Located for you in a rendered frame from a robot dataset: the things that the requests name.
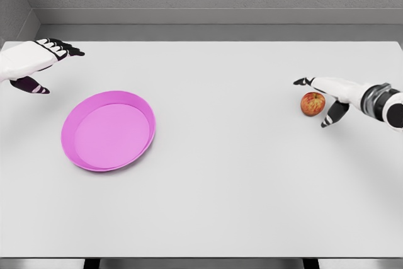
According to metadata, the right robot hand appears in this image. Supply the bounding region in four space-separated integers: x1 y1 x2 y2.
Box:
293 76 363 129

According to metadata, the pink round plate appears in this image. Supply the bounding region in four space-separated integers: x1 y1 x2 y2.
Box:
60 90 157 173

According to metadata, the red yellow apple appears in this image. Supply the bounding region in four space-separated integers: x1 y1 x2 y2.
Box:
300 91 326 117

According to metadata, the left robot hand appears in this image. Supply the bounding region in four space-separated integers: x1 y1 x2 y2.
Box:
5 38 86 95

